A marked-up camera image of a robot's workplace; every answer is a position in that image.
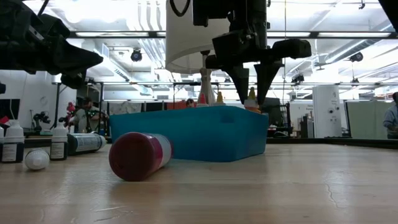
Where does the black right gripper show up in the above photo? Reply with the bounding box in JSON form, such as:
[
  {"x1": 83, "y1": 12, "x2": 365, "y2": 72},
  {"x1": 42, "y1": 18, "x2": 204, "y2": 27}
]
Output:
[{"x1": 205, "y1": 0, "x2": 312, "y2": 106}]

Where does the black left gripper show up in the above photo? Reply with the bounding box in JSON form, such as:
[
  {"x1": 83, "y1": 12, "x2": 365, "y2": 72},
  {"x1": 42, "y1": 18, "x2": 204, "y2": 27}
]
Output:
[{"x1": 18, "y1": 7, "x2": 104, "y2": 90}]

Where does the orange-red food coloring bottle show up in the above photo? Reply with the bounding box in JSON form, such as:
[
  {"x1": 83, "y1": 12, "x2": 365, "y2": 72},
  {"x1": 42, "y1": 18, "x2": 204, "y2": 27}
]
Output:
[{"x1": 196, "y1": 93, "x2": 209, "y2": 108}]

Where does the green food coloring bottle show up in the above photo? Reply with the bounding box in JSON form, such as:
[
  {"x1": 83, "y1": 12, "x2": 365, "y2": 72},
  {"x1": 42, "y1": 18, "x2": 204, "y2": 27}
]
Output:
[{"x1": 67, "y1": 133, "x2": 108, "y2": 156}]

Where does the dark red food coloring bottle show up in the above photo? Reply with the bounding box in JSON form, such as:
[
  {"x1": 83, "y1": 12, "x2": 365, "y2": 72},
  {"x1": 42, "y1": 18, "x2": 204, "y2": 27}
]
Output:
[{"x1": 108, "y1": 131, "x2": 174, "y2": 182}]

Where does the black monitor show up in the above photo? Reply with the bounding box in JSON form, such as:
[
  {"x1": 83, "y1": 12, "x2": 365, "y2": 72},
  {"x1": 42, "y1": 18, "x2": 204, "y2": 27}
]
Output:
[{"x1": 260, "y1": 96, "x2": 282, "y2": 125}]

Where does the red background object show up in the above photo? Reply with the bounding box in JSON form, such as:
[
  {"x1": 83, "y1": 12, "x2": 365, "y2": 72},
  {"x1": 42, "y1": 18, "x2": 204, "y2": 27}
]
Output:
[{"x1": 64, "y1": 101, "x2": 77, "y2": 125}]

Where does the white shade silver table lamp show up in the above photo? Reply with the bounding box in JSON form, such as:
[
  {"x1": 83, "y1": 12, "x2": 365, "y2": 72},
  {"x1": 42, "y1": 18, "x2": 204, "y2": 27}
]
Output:
[{"x1": 165, "y1": 0, "x2": 233, "y2": 105}]

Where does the red cloth panel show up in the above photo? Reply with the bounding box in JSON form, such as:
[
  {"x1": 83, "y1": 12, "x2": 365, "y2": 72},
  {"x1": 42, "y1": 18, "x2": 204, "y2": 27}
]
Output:
[{"x1": 166, "y1": 100, "x2": 200, "y2": 110}]

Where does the blue plastic tray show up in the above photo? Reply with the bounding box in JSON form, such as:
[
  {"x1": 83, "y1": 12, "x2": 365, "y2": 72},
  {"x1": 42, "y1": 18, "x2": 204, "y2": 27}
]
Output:
[{"x1": 108, "y1": 105, "x2": 270, "y2": 163}]

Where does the black ceiling light bar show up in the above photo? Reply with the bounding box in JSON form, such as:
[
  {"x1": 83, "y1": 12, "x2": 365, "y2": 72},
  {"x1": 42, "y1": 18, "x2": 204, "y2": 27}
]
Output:
[{"x1": 67, "y1": 30, "x2": 398, "y2": 39}]

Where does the small white-capped dropper bottle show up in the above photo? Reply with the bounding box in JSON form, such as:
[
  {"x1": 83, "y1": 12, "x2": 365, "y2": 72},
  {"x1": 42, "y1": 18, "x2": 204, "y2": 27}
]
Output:
[
  {"x1": 50, "y1": 124, "x2": 68, "y2": 162},
  {"x1": 1, "y1": 119, "x2": 25, "y2": 164}
]

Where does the white round cap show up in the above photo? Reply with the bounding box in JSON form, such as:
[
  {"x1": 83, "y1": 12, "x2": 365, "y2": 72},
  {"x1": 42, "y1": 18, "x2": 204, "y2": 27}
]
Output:
[{"x1": 24, "y1": 148, "x2": 50, "y2": 171}]

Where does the green partition panel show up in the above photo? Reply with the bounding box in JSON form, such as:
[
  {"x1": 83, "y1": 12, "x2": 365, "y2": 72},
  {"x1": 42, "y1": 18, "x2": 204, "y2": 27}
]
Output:
[{"x1": 345, "y1": 100, "x2": 394, "y2": 140}]

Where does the black left camera cable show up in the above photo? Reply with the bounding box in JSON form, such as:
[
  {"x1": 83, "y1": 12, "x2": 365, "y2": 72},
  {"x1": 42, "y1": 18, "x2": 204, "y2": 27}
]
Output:
[{"x1": 37, "y1": 0, "x2": 50, "y2": 15}]

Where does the black camera cable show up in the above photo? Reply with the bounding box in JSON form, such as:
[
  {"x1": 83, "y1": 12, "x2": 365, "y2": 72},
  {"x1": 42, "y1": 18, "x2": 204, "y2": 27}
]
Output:
[
  {"x1": 37, "y1": 0, "x2": 50, "y2": 15},
  {"x1": 169, "y1": 0, "x2": 192, "y2": 18}
]

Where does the thin hanging cable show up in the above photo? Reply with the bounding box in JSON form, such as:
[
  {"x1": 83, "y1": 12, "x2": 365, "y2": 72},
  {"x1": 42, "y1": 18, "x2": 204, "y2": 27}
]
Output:
[{"x1": 282, "y1": 0, "x2": 287, "y2": 103}]

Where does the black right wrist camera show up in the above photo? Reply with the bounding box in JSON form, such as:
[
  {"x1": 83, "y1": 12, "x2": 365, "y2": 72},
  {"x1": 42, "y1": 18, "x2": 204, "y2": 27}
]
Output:
[{"x1": 192, "y1": 0, "x2": 231, "y2": 27}]

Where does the black wall screen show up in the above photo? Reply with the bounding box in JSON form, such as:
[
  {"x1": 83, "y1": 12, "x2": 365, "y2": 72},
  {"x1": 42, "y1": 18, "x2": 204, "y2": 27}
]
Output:
[{"x1": 0, "y1": 98, "x2": 21, "y2": 121}]

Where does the black right camera cable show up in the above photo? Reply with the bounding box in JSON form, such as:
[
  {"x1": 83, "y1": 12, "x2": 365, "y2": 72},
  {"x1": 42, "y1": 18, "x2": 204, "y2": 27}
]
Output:
[{"x1": 169, "y1": 0, "x2": 192, "y2": 18}]

